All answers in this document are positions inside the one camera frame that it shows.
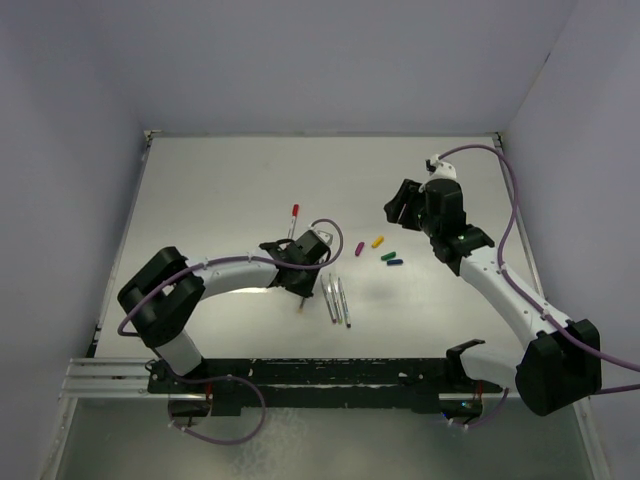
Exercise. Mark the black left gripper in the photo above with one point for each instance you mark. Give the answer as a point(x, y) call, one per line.
point(305, 290)

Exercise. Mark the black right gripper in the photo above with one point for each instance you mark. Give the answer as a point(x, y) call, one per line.
point(408, 195)

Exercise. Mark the white pen purple end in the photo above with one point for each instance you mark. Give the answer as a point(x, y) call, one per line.
point(328, 300)

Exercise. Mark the white pen red end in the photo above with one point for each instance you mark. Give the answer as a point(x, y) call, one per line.
point(292, 227)

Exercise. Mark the yellow pen cap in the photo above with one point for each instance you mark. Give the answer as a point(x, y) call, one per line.
point(378, 241)

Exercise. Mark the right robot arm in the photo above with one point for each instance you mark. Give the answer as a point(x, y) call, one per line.
point(559, 365)

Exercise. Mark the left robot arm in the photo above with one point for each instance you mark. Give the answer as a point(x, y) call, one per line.
point(161, 297)

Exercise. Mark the white pen green end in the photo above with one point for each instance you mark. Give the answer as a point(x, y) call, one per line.
point(334, 299)

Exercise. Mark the white pen blue end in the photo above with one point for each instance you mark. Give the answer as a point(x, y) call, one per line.
point(344, 305)

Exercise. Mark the green pen cap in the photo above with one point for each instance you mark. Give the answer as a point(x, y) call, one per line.
point(388, 256)

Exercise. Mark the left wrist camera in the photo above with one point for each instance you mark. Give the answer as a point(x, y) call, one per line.
point(325, 236)

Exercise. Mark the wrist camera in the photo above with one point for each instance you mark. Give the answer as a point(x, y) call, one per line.
point(325, 236)
point(440, 169)

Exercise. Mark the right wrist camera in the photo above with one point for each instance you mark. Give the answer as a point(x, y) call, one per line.
point(440, 169)

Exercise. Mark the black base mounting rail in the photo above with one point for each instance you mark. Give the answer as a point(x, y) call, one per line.
point(231, 385)

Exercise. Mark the aluminium extrusion rail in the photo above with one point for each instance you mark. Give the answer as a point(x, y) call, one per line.
point(103, 378)

